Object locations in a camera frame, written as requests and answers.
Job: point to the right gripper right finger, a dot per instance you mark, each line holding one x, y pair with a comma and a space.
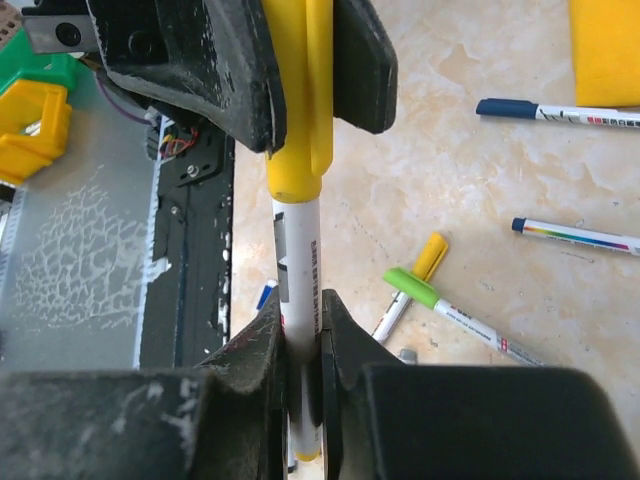
384, 419

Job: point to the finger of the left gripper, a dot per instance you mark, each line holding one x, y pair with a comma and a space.
365, 70
213, 58

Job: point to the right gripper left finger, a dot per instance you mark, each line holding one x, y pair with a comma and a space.
221, 419

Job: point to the yellow cap rainbow marker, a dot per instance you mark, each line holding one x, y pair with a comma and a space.
302, 35

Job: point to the grey cap marker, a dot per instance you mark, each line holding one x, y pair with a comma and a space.
408, 356

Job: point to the blue cap whiteboard marker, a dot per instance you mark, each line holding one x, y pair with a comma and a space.
265, 293

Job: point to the lime green cap marker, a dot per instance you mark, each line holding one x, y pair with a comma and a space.
490, 336

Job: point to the navy cap white marker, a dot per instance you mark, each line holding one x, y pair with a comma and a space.
527, 110

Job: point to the yellow cap short marker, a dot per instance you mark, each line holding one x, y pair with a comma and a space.
411, 284

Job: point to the yellow green plastic bins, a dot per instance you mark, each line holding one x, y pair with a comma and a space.
35, 113

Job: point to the yellow printed t-shirt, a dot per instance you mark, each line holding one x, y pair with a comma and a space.
605, 52

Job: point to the navy cap rainbow marker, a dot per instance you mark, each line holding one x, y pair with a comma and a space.
577, 236

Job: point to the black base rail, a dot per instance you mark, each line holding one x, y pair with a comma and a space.
185, 312

